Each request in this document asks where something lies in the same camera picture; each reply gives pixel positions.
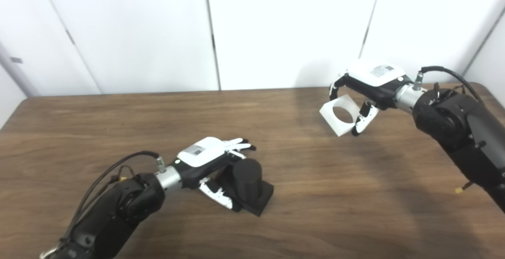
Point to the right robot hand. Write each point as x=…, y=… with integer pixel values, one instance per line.
x=375, y=77

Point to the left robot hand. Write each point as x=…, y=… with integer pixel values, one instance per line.
x=201, y=152

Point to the black peg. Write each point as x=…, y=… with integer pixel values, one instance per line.
x=248, y=180

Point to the white square piece with hole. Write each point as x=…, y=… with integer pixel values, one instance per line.
x=329, y=117

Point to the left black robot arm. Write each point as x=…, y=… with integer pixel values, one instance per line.
x=118, y=211

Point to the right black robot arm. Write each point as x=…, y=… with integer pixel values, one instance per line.
x=461, y=125

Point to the grey tag on wall post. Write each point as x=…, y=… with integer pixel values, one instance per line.
x=16, y=60

